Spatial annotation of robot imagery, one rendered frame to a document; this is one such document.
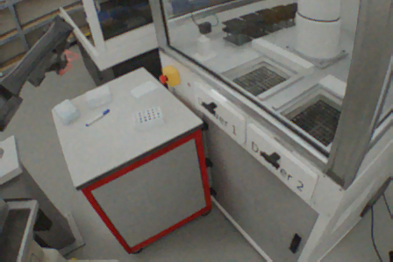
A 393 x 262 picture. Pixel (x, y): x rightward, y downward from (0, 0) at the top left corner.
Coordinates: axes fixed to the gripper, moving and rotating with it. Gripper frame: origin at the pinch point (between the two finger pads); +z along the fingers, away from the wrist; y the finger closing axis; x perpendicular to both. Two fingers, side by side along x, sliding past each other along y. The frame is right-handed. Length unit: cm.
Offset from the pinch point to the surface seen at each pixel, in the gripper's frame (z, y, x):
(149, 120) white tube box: 9, -24, 45
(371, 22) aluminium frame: -13, -114, 55
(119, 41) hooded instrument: 32.5, -0.1, -7.1
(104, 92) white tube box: 10.6, 0.3, 20.2
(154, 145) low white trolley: 4, -27, 55
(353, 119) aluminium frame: -6, -101, 70
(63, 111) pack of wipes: -9.4, 12.3, 20.1
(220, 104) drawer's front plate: 15, -56, 53
